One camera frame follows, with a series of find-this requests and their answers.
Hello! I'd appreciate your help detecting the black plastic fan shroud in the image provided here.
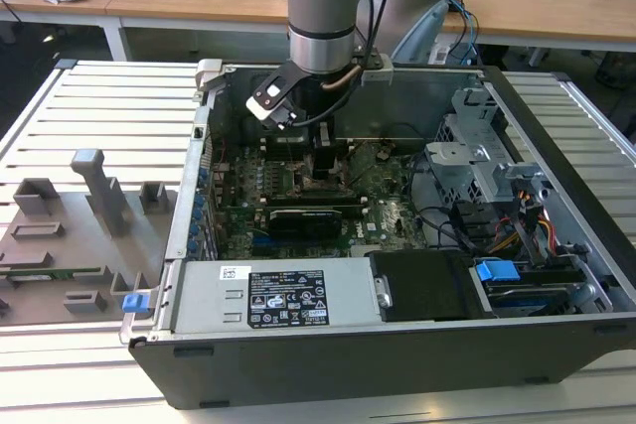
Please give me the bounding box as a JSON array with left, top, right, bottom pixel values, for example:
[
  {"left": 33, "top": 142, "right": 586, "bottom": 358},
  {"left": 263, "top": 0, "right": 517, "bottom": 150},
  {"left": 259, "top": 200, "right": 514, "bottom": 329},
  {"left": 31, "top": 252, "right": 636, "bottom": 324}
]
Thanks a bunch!
[{"left": 370, "top": 250, "right": 486, "bottom": 324}]

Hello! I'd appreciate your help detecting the white plastic stand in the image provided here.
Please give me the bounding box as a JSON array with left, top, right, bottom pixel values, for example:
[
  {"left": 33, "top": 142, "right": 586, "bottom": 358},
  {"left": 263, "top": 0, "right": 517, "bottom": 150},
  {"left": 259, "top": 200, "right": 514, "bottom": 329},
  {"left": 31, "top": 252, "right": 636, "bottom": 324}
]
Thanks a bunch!
[{"left": 427, "top": 42, "right": 452, "bottom": 65}]

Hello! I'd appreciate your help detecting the blue disk carrier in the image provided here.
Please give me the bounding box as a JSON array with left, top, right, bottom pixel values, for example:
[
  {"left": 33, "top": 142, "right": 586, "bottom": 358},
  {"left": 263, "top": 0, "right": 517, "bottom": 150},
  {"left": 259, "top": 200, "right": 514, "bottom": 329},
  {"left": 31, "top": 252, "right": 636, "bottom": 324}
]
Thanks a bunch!
[{"left": 474, "top": 258, "right": 521, "bottom": 291}]

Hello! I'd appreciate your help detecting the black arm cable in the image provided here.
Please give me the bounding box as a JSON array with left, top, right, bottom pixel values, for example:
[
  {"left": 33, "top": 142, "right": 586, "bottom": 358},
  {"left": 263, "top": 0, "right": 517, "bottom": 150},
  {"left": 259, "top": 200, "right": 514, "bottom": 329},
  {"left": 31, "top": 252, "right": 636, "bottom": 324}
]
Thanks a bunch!
[{"left": 290, "top": 0, "right": 413, "bottom": 127}]

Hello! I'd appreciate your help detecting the blue cable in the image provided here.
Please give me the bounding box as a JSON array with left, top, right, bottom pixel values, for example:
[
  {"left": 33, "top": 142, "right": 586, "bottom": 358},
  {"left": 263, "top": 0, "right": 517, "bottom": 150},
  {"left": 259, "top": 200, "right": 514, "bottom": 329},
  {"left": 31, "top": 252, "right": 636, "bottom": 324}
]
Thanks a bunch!
[{"left": 446, "top": 0, "right": 481, "bottom": 66}]

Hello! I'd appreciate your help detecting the blue plastic case latch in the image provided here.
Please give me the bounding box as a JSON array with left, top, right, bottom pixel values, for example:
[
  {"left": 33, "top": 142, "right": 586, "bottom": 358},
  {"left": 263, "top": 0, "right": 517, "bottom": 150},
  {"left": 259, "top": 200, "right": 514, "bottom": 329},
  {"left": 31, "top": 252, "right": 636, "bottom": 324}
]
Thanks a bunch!
[{"left": 121, "top": 293, "right": 152, "bottom": 316}]

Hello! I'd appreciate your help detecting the wooden office desk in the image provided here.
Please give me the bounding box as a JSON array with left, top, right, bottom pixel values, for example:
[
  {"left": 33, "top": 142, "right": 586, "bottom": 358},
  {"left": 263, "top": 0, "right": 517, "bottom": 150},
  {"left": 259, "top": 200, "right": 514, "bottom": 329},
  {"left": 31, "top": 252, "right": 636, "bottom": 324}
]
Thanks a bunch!
[{"left": 0, "top": 0, "right": 636, "bottom": 56}]

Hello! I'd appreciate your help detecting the green RAM stick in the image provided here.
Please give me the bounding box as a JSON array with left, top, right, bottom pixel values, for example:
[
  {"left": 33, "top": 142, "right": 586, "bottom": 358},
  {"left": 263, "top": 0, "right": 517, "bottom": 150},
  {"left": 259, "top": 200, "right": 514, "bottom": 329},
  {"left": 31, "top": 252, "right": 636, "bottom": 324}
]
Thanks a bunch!
[{"left": 0, "top": 267, "right": 105, "bottom": 282}]

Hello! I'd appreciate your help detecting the green motherboard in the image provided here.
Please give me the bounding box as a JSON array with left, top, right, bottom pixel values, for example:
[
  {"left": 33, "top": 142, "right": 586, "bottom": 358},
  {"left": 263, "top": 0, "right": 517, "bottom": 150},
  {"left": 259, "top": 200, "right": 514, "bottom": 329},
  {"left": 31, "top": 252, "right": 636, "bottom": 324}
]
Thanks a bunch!
[{"left": 208, "top": 138, "right": 433, "bottom": 261}]

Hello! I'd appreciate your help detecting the black open PC case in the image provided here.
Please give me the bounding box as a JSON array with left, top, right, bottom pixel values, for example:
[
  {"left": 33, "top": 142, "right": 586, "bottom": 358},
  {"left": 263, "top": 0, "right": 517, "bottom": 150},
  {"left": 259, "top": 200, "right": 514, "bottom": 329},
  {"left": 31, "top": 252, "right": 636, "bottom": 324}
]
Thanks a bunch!
[{"left": 118, "top": 57, "right": 636, "bottom": 413}]

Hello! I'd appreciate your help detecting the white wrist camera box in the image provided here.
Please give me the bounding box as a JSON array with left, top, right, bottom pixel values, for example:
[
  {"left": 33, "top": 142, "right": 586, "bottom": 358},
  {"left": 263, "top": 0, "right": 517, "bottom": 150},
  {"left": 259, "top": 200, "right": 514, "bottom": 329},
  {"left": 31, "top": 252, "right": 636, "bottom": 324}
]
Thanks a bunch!
[{"left": 245, "top": 64, "right": 312, "bottom": 132}]

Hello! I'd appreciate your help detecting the black hard disk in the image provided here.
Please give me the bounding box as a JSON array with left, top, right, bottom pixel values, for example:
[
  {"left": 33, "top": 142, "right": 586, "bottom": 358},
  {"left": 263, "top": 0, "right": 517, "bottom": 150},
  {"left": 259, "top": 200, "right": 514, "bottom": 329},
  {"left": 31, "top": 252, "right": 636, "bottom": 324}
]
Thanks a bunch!
[{"left": 484, "top": 279, "right": 585, "bottom": 319}]

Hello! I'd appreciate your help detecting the pale blue teach pendant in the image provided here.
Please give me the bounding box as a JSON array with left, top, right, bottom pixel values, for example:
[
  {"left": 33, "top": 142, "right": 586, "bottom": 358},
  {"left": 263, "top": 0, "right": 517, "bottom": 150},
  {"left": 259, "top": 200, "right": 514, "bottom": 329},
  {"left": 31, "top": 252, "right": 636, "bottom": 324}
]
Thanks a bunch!
[{"left": 390, "top": 0, "right": 451, "bottom": 62}]

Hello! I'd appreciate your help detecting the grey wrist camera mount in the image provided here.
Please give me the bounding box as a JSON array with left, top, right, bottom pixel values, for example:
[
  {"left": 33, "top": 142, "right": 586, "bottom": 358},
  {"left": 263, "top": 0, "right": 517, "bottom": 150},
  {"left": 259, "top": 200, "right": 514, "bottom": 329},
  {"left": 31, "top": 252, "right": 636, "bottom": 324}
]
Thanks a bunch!
[{"left": 358, "top": 54, "right": 395, "bottom": 87}]

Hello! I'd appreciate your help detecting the silver power supply unit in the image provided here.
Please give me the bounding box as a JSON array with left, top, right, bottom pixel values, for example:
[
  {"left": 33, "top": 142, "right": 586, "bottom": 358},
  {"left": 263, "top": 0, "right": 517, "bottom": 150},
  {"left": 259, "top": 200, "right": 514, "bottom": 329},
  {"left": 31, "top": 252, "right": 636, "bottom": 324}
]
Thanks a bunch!
[{"left": 171, "top": 257, "right": 384, "bottom": 336}]

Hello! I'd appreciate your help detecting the metal socket cover frame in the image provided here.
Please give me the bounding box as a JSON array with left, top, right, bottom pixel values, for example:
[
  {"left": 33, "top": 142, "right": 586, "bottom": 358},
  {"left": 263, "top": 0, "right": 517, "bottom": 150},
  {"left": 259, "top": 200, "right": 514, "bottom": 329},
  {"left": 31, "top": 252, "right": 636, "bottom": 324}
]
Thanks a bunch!
[{"left": 341, "top": 141, "right": 383, "bottom": 188}]

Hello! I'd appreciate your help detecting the coloured power wire bundle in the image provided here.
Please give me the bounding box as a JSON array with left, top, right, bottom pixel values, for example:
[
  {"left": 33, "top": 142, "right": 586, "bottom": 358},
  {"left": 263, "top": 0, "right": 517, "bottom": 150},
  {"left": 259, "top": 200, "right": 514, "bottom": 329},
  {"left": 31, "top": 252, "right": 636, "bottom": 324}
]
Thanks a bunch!
[{"left": 491, "top": 188, "right": 557, "bottom": 256}]

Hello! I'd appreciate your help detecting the silver metal drive cage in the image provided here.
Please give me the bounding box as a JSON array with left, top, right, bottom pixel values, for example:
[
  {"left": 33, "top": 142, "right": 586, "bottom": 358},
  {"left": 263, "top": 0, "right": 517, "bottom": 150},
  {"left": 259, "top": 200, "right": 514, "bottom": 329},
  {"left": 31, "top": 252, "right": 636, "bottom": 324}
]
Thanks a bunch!
[{"left": 424, "top": 85, "right": 553, "bottom": 207}]

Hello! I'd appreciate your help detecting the blue expansion slot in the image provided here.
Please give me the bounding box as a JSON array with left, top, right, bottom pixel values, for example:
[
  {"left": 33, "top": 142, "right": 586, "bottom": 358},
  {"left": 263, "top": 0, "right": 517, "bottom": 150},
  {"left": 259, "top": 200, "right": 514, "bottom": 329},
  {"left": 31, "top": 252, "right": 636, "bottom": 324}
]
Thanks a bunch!
[{"left": 251, "top": 237, "right": 319, "bottom": 254}]

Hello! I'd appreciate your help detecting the black CPU socket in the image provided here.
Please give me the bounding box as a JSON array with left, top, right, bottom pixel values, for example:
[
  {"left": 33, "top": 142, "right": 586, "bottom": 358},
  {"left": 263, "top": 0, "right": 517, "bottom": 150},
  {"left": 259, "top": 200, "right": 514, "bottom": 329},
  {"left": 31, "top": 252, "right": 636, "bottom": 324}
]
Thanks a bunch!
[{"left": 291, "top": 160, "right": 347, "bottom": 197}]

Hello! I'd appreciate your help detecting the black graphics card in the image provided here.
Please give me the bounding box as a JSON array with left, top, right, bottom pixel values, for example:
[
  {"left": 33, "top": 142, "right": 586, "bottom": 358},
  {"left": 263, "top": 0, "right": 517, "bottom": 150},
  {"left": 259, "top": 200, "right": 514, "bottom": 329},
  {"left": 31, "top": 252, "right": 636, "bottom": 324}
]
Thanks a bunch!
[{"left": 267, "top": 208, "right": 344, "bottom": 241}]

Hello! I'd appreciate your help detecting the grey parts rack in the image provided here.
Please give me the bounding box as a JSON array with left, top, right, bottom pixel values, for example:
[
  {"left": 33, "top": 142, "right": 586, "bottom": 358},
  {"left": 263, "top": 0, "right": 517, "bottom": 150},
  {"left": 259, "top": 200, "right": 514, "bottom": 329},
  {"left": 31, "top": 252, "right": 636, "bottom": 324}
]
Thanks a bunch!
[{"left": 0, "top": 148, "right": 180, "bottom": 329}]

